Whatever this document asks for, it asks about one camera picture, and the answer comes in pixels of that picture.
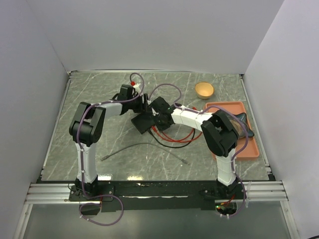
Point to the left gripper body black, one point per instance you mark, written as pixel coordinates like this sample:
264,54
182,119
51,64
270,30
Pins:
138,105

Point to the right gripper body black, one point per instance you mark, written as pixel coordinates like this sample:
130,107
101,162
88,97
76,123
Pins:
160,124

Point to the black network switch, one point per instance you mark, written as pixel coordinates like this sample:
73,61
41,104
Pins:
143,122

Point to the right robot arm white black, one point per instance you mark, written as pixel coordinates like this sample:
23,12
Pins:
219,133

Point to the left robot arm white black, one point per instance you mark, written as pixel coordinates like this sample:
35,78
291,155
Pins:
86,129

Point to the yellow ceramic bowl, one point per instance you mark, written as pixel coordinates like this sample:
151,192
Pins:
204,90

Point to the blue star-shaped dish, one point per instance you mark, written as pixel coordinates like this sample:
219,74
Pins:
243,119

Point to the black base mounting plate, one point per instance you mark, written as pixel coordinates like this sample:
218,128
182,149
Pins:
156,195

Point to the salmon pink tray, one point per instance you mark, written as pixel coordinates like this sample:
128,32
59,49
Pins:
251,151

